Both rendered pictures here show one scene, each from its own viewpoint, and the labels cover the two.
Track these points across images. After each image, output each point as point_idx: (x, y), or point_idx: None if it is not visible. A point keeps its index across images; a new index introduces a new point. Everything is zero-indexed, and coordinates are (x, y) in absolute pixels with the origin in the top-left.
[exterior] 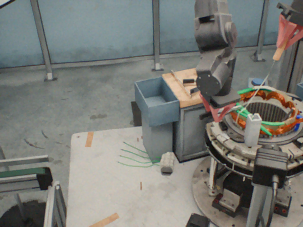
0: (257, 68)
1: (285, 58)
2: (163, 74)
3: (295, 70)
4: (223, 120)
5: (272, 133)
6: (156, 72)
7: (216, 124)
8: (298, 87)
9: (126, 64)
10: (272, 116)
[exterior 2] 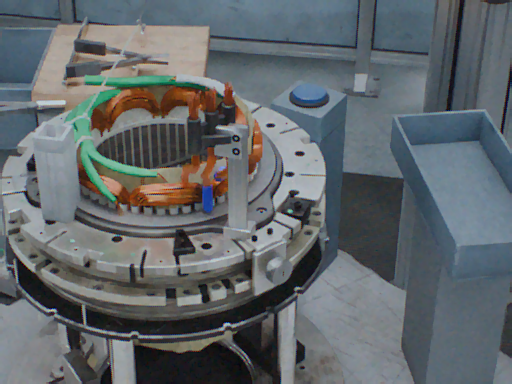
0: None
1: (433, 46)
2: (61, 26)
3: (458, 87)
4: None
5: (121, 197)
6: (353, 99)
7: (30, 154)
8: (394, 124)
9: (284, 62)
10: None
